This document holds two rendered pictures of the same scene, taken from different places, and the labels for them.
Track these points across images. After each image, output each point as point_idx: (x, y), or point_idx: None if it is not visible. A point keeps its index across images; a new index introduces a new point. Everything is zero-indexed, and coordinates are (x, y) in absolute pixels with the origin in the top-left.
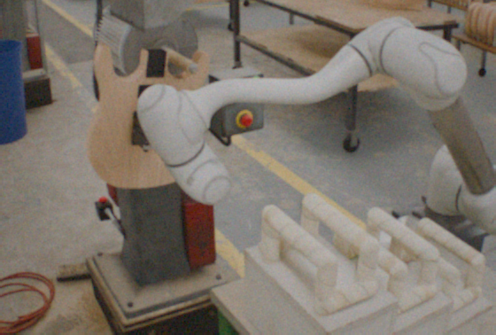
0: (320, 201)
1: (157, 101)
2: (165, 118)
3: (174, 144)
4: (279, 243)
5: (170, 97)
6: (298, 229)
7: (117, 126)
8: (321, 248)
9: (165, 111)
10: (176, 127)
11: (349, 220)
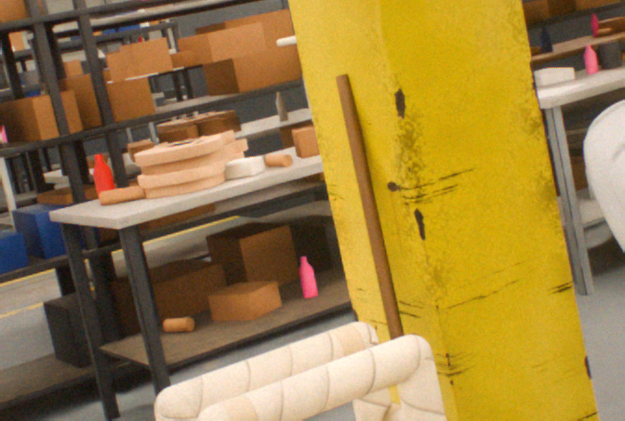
0: (374, 347)
1: (591, 127)
2: (591, 164)
3: (615, 229)
4: (368, 414)
5: (612, 124)
6: (268, 353)
7: None
8: (194, 378)
9: (592, 150)
10: (609, 190)
11: (294, 380)
